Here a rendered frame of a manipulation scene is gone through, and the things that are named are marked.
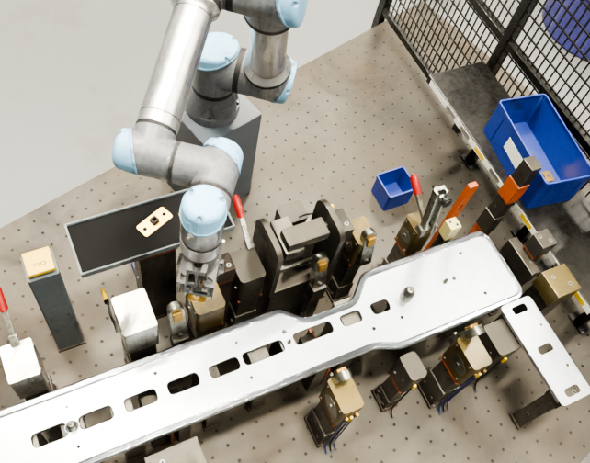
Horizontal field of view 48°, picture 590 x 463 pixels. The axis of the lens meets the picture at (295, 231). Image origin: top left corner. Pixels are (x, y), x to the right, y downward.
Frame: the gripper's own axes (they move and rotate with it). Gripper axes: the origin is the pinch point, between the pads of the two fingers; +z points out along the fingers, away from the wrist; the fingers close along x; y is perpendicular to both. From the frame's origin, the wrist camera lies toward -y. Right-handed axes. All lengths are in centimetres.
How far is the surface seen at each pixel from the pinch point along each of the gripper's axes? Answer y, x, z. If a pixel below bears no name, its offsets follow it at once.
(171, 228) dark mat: -17.0, -9.4, 10.5
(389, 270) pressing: -23, 48, 26
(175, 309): 1.0, -4.9, 15.3
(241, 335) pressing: 1.0, 11.1, 25.9
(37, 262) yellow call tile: -3.1, -36.5, 10.5
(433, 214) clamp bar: -36, 56, 14
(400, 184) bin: -73, 58, 55
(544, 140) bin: -73, 93, 20
